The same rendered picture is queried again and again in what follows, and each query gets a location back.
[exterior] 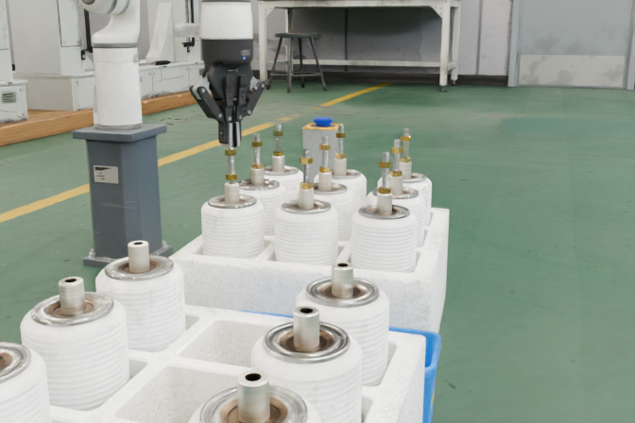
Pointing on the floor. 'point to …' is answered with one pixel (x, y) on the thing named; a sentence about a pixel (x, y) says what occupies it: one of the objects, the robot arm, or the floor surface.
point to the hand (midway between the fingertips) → (230, 134)
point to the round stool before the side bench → (300, 60)
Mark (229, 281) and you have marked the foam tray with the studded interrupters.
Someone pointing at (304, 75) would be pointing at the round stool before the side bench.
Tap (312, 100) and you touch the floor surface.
